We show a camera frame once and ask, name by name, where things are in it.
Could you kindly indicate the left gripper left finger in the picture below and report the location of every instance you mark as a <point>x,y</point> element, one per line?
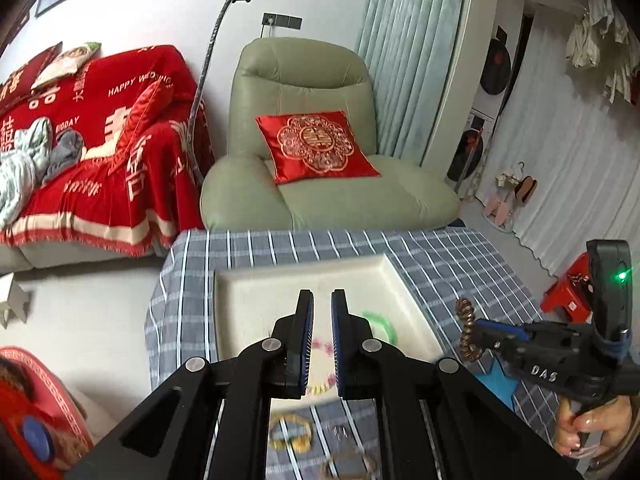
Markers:
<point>300,345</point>

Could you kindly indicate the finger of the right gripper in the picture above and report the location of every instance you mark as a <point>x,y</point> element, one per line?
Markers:
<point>491,331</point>

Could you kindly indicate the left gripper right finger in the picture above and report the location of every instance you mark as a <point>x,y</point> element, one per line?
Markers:
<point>344,345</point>

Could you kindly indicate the silver pink charm jewelry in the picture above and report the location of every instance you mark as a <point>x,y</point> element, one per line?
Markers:
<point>340,432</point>

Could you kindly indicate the grey jewelry tray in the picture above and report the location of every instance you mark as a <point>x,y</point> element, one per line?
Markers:
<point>249,301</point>

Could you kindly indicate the right hand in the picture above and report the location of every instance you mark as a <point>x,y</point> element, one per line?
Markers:
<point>612,419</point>

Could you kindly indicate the grey checked tablecloth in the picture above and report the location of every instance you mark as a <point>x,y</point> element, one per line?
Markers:
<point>439,268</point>

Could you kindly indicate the green bangle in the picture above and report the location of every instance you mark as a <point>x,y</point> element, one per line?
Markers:
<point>381,327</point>

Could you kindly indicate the red plastic stool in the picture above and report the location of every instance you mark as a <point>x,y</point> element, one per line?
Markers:
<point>571,292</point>

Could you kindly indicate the red embroidered cushion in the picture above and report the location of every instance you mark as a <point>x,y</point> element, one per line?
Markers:
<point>313,146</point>

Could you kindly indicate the red sofa blanket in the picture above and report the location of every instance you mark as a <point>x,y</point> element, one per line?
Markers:
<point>154,196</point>

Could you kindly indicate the red round rug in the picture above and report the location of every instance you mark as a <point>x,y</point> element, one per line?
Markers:
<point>44,431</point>

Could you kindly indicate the green armchair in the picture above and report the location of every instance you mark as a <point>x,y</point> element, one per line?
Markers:
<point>294,76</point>

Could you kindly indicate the red diamond cushion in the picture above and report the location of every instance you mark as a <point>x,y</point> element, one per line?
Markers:
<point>151,102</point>

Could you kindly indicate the small white stool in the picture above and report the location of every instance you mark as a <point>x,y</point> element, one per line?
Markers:
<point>13,300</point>

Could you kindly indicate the grey garment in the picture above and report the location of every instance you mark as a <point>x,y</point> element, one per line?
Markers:
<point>66,153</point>

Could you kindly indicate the light blue curtain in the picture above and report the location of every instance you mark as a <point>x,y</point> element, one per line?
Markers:
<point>407,46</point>

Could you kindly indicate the light blue clothes pile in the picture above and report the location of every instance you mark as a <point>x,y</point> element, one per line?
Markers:
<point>23,168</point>

